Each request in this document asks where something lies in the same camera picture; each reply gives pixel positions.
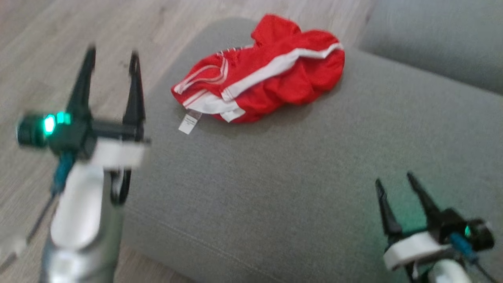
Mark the grey fabric ottoman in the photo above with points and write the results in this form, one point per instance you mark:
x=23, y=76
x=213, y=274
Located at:
x=275, y=188

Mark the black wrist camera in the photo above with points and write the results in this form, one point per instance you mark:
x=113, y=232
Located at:
x=481, y=236
x=33, y=131

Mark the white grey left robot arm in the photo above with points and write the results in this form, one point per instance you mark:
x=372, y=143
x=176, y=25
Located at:
x=84, y=220

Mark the red garment with white stripes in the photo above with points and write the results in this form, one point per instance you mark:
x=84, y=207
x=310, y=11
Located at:
x=283, y=78

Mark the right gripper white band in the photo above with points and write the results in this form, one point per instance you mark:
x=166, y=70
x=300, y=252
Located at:
x=412, y=249

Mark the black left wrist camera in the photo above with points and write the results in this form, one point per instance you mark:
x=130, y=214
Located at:
x=33, y=131

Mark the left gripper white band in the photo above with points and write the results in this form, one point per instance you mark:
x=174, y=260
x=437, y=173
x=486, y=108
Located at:
x=118, y=153

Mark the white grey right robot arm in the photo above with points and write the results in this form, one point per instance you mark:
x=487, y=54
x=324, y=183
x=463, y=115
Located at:
x=448, y=273

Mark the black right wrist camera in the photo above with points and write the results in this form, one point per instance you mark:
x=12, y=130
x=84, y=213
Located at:
x=481, y=236

